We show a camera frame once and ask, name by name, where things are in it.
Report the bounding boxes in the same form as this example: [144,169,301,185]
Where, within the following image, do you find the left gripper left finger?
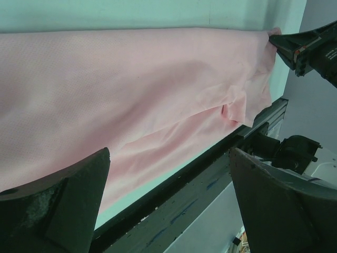
[1,148,110,252]

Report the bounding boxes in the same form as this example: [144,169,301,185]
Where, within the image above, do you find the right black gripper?
[269,22,336,87]

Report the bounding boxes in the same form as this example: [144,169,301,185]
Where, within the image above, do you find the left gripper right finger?
[229,148,336,252]

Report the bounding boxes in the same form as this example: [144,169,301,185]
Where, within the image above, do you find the pink t shirt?
[1,28,279,210]

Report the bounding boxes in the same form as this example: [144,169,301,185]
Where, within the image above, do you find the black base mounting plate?
[91,122,269,253]

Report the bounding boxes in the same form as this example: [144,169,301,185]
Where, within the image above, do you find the right aluminium side rail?
[235,99,288,139]

